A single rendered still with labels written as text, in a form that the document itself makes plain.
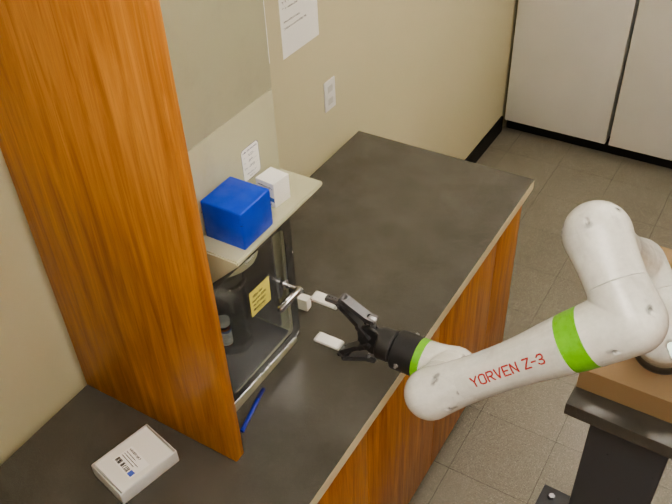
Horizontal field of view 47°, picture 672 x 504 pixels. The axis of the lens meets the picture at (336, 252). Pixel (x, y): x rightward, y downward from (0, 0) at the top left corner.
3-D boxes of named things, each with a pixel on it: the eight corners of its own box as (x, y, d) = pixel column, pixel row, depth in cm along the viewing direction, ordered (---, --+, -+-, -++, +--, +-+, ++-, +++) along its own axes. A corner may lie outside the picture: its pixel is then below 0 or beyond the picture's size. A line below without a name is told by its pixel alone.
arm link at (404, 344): (407, 359, 166) (407, 387, 172) (431, 324, 174) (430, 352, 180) (382, 349, 169) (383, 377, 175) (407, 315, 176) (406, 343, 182)
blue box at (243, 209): (205, 236, 159) (199, 200, 153) (235, 210, 165) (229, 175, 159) (245, 251, 155) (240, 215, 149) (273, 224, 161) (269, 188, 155)
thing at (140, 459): (94, 474, 183) (90, 464, 180) (149, 433, 191) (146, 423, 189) (123, 505, 176) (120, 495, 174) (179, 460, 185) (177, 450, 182)
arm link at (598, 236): (658, 233, 180) (612, 180, 135) (686, 299, 175) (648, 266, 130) (604, 254, 186) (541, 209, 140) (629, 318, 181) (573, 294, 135)
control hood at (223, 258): (197, 283, 163) (190, 246, 156) (284, 202, 184) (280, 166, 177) (242, 301, 158) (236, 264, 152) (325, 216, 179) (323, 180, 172)
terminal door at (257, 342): (227, 408, 190) (203, 288, 165) (298, 331, 209) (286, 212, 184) (229, 410, 190) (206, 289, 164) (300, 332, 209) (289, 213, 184)
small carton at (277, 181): (258, 200, 168) (255, 177, 164) (273, 189, 171) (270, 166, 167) (275, 208, 165) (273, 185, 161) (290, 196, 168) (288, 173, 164)
